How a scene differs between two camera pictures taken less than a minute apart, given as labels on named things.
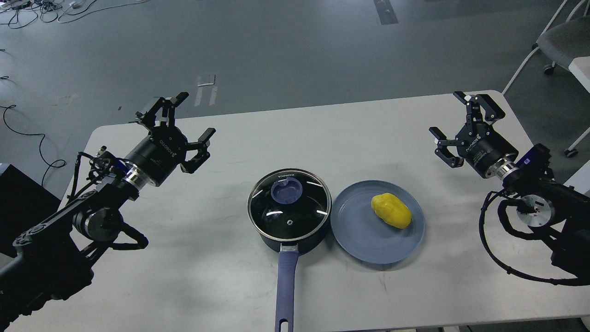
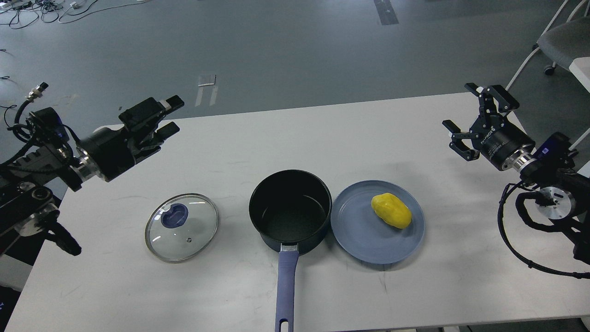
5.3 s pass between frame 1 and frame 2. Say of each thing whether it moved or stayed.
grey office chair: stayed
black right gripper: moved
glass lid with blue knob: moved
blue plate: stayed
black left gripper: moved
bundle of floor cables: stayed
